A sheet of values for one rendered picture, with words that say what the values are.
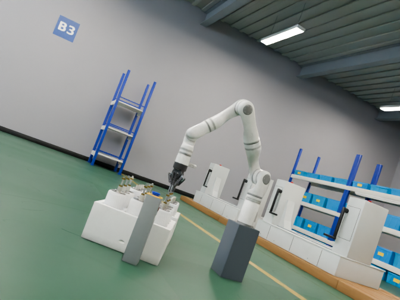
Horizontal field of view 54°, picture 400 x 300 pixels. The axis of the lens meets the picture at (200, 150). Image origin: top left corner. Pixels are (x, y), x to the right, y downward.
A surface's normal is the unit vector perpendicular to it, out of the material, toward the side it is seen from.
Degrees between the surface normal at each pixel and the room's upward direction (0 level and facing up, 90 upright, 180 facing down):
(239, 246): 90
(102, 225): 90
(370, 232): 90
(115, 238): 90
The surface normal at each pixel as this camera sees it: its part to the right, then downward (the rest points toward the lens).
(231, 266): 0.36, 0.07
